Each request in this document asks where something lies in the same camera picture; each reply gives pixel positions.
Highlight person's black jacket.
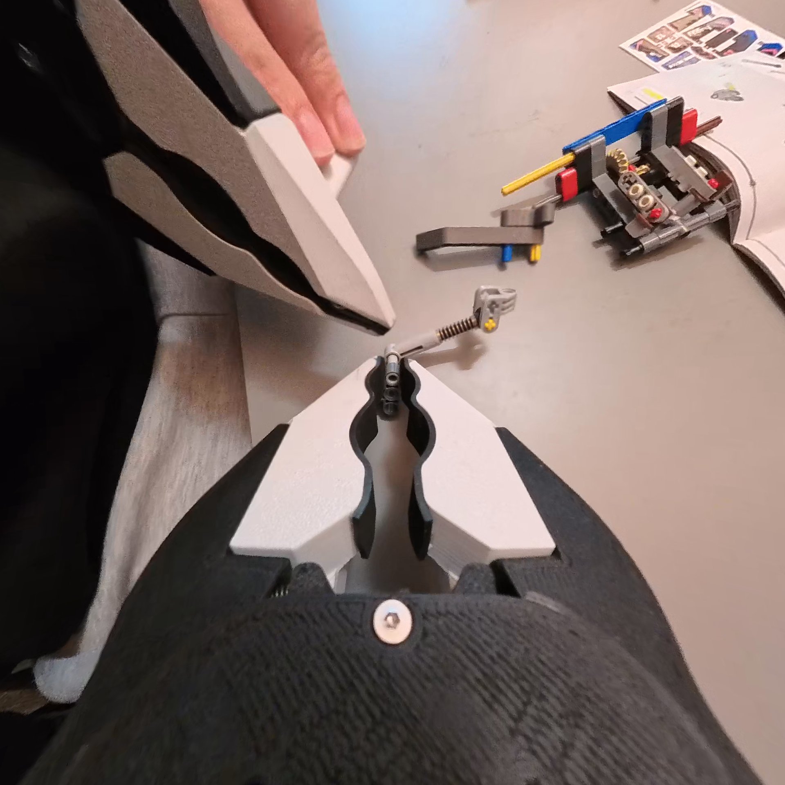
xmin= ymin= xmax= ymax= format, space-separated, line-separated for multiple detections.
xmin=0 ymin=0 xmax=161 ymax=694

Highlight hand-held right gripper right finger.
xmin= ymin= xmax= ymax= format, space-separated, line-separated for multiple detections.
xmin=399 ymin=359 xmax=556 ymax=592

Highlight open lego instruction booklet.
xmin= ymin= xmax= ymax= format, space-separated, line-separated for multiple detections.
xmin=607 ymin=58 xmax=785 ymax=296

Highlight grey lego shock absorber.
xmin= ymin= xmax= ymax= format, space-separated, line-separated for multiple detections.
xmin=392 ymin=285 xmax=517 ymax=363

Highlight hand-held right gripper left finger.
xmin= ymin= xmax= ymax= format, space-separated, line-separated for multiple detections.
xmin=230 ymin=359 xmax=376 ymax=594

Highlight person's left hand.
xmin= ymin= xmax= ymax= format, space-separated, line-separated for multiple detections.
xmin=202 ymin=0 xmax=368 ymax=166

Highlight person's grey trousers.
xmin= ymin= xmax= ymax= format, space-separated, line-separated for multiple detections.
xmin=34 ymin=239 xmax=253 ymax=706

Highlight dark grey lego pin connector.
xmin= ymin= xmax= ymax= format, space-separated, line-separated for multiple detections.
xmin=379 ymin=343 xmax=406 ymax=423

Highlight lego car chassis assembly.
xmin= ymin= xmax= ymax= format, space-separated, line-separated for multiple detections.
xmin=500 ymin=98 xmax=737 ymax=257

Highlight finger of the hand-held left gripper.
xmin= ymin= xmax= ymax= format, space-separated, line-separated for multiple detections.
xmin=103 ymin=150 xmax=378 ymax=335
xmin=74 ymin=0 xmax=396 ymax=335

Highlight lego sticker sheet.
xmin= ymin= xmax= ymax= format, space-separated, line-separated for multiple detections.
xmin=619 ymin=0 xmax=785 ymax=76

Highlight dark grey lego beam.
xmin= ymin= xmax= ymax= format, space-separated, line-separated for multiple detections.
xmin=416 ymin=204 xmax=556 ymax=265

